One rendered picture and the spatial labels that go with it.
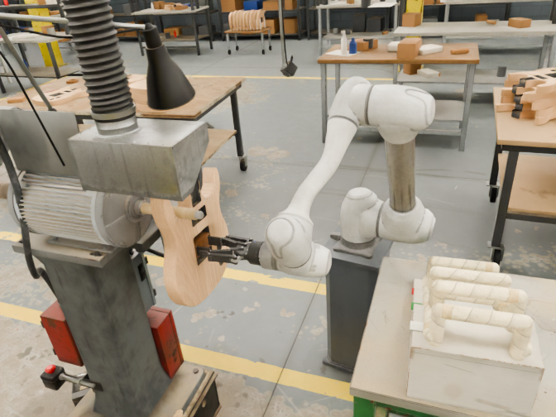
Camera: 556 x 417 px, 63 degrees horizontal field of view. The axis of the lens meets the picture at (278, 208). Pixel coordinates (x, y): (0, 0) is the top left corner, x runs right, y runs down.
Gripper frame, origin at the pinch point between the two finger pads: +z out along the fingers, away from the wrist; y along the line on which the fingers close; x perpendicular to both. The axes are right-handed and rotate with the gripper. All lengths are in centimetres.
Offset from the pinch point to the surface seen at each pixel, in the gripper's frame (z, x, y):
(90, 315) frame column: 39.6, -25.5, -14.3
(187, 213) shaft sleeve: -2.1, 16.2, -10.8
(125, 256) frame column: 33.0, -9.4, 0.5
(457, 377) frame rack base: -77, -10, -26
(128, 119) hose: 4, 45, -22
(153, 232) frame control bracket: 26.3, -3.3, 9.5
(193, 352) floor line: 50, -102, 57
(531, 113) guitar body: -117, 7, 196
